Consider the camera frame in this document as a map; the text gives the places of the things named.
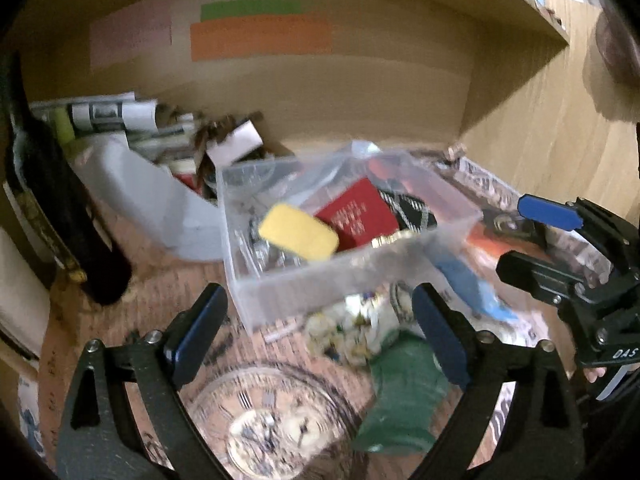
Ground rolled newspaper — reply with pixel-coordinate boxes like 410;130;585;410
30;92;158;136

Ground crumpled floral wrapper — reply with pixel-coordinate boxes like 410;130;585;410
306;292;418;366

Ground yellow sponge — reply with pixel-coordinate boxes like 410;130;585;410
258;203;340;262

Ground black white patterned cloth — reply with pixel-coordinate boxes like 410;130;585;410
377;186;438;235

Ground dark glass bottle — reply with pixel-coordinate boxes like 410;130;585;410
2;52;133;307

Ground white card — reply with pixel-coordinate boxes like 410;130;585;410
206;121;264;167

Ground orange paper strip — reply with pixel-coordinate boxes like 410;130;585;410
190;14;333;62

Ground red booklet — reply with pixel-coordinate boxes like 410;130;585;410
315;178;402;252

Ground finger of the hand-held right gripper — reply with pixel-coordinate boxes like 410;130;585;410
497;251;610;307
517;194;640;275

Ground orange item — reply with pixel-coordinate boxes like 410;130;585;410
462;222;521;261

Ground blue plastic item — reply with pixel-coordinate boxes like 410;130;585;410
432;255;518;323

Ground pink paper sheet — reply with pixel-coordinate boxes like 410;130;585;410
89;0;173;72

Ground clear plastic storage box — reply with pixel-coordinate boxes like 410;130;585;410
215;149;484;337

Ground green cloth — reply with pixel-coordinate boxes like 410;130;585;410
352;330;458;456

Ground clock print table mat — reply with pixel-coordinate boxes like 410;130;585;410
37;157;601;480

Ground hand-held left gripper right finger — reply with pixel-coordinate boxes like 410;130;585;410
411;282;586;480

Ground green paper strip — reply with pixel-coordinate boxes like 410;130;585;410
200;0;303;22

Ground white stick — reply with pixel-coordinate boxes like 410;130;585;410
264;324;301;344

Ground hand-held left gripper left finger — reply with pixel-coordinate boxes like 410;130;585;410
56;282;231;480

